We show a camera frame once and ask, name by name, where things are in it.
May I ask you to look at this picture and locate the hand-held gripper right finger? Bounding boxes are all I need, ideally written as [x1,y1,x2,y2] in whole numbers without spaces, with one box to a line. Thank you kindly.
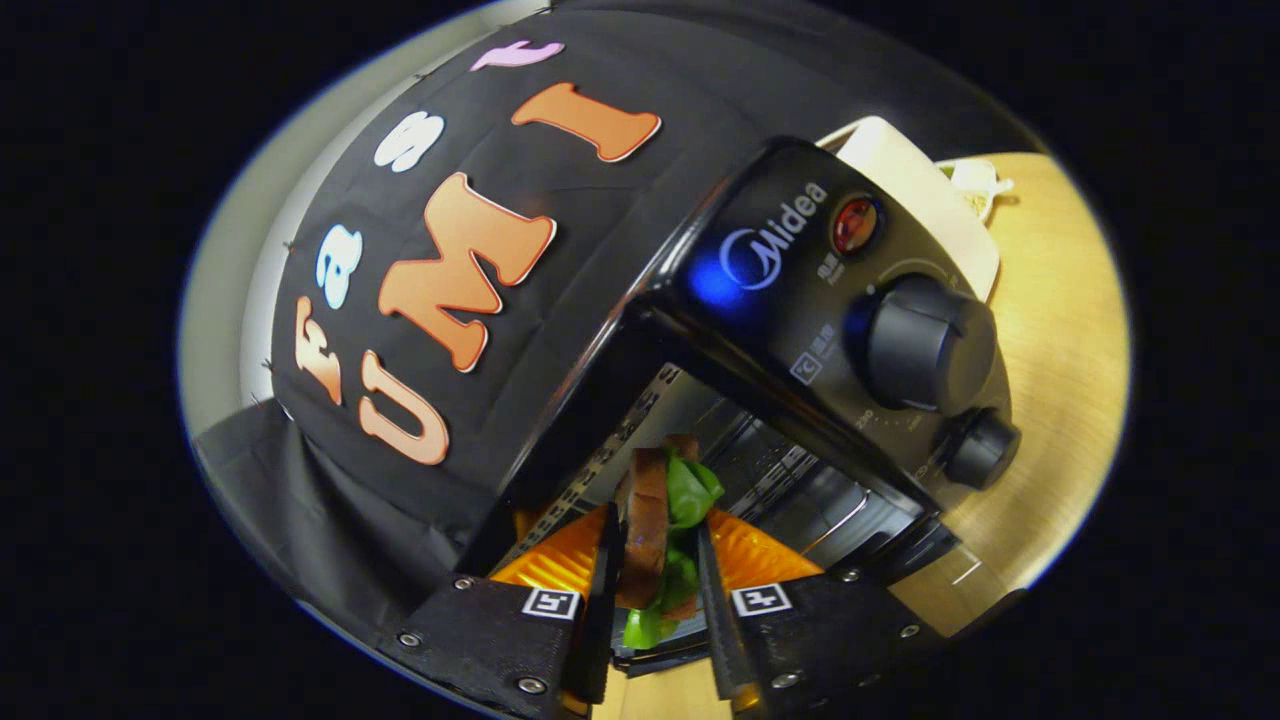
[695,505,946,716]

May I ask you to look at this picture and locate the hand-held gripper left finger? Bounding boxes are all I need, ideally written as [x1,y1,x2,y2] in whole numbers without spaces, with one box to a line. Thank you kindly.
[380,500,626,719]

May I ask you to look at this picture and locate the white pop-up toaster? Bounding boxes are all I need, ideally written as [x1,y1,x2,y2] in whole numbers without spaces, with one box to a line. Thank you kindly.
[818,115,1001,301]

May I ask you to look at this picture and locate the black toaster oven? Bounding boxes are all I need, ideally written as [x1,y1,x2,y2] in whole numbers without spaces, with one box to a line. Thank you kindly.
[455,135,1023,676]

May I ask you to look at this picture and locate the toast sandwich with lettuce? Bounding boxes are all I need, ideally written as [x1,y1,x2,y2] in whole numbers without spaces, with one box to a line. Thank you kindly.
[615,435,726,651]

